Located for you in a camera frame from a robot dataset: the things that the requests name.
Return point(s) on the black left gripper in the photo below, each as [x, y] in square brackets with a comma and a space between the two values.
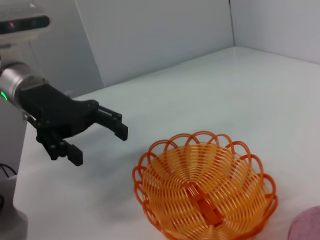
[55, 112]

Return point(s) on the orange plastic woven basket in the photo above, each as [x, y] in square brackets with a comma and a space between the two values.
[200, 180]

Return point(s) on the pink peach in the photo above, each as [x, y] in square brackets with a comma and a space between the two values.
[307, 225]

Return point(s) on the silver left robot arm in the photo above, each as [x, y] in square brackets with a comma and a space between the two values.
[15, 80]

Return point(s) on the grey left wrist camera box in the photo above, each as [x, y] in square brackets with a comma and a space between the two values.
[22, 25]

